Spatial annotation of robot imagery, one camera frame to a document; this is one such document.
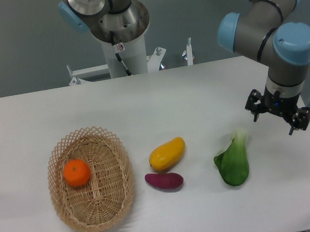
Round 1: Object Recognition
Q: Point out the yellow mango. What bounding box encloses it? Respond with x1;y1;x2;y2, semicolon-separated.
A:
149;137;186;171

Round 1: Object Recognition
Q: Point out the black cable on pedestal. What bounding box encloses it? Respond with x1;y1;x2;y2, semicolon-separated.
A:
109;28;133;78

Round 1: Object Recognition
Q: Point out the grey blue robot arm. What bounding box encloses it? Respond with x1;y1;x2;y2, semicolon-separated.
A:
58;0;310;131

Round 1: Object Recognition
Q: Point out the purple sweet potato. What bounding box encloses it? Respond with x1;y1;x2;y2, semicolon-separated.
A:
145;173;184;190

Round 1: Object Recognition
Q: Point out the green bok choy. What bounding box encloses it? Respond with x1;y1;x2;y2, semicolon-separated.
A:
213;128;249;187

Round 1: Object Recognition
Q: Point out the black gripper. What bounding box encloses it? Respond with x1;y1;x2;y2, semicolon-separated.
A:
245;84;310;135

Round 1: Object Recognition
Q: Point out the orange fruit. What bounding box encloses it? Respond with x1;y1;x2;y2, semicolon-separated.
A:
63;159;91;187

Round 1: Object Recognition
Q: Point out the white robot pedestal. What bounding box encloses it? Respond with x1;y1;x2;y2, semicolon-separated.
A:
59;0;198;86

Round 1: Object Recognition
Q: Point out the woven wicker basket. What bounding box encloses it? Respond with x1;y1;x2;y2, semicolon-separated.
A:
47;126;135;232

